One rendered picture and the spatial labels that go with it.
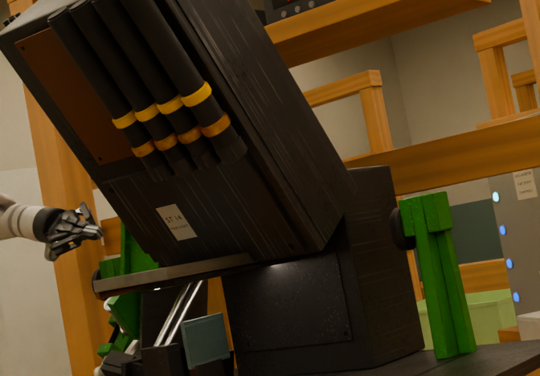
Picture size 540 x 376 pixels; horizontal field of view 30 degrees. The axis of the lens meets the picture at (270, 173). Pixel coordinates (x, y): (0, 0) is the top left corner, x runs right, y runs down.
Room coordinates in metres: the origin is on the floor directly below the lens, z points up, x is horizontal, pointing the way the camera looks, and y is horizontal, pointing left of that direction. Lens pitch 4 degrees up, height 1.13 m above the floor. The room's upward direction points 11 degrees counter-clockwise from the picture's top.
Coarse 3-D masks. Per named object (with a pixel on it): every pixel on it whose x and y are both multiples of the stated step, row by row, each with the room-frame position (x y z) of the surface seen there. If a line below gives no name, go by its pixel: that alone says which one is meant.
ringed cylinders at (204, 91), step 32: (96, 0) 1.37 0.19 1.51; (128, 0) 1.34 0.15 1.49; (64, 32) 1.43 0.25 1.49; (96, 32) 1.41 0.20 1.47; (128, 32) 1.39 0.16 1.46; (160, 32) 1.36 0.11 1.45; (96, 64) 1.46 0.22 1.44; (128, 64) 1.44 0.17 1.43; (160, 64) 1.42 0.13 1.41; (192, 64) 1.40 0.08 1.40; (128, 96) 1.46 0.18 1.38; (160, 96) 1.43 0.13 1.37; (192, 96) 1.41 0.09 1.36; (128, 128) 1.51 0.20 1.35; (160, 128) 1.48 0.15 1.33; (192, 128) 1.46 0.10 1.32; (224, 128) 1.44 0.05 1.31; (160, 160) 1.54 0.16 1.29; (192, 160) 1.52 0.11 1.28; (224, 160) 1.46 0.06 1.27
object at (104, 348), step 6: (114, 324) 2.12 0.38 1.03; (114, 330) 2.11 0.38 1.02; (114, 336) 2.10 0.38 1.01; (126, 336) 2.11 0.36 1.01; (108, 342) 2.10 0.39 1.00; (114, 342) 2.13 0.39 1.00; (120, 342) 2.11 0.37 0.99; (126, 342) 2.10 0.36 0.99; (102, 348) 2.09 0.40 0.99; (108, 348) 2.07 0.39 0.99; (114, 348) 2.08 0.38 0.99; (120, 348) 2.10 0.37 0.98; (126, 348) 2.10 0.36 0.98; (102, 354) 2.08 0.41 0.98
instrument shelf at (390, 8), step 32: (352, 0) 1.74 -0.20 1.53; (384, 0) 1.70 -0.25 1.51; (416, 0) 1.70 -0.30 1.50; (448, 0) 1.75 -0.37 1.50; (480, 0) 1.81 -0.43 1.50; (288, 32) 1.83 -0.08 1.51; (320, 32) 1.82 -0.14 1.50; (352, 32) 1.88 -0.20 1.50; (384, 32) 1.94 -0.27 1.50; (288, 64) 2.09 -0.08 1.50
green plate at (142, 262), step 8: (128, 232) 1.78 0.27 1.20; (128, 240) 1.79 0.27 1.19; (128, 248) 1.79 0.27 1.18; (136, 248) 1.78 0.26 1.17; (128, 256) 1.79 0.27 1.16; (136, 256) 1.78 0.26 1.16; (144, 256) 1.77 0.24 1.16; (128, 264) 1.79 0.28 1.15; (136, 264) 1.79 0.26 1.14; (144, 264) 1.78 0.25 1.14; (152, 264) 1.76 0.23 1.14; (128, 272) 1.80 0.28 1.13; (136, 272) 1.79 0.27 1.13; (136, 296) 1.82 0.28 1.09
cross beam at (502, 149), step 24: (528, 120) 1.80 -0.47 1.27; (432, 144) 1.91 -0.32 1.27; (456, 144) 1.89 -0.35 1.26; (480, 144) 1.86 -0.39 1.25; (504, 144) 1.83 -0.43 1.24; (528, 144) 1.80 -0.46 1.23; (408, 168) 1.95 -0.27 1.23; (432, 168) 1.92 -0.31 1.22; (456, 168) 1.89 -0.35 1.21; (480, 168) 1.86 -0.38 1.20; (504, 168) 1.83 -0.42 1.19; (528, 168) 1.81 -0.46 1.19; (408, 192) 1.96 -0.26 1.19; (120, 240) 2.45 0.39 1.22
